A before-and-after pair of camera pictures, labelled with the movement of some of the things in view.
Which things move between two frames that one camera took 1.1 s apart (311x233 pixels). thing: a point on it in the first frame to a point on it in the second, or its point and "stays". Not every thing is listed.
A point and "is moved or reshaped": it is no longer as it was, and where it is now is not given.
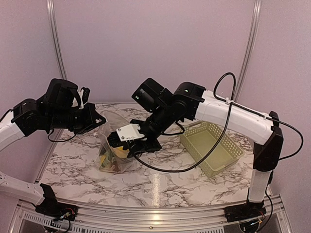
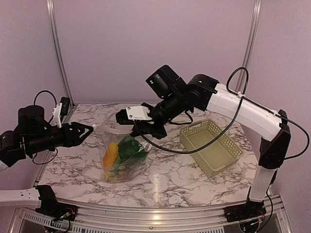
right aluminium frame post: x=250 y=48 stays
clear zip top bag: x=112 y=158 is moved or reshaped
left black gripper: x=90 y=121 to x=75 y=139
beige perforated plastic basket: x=200 y=139 stays
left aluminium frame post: x=50 y=7 stays
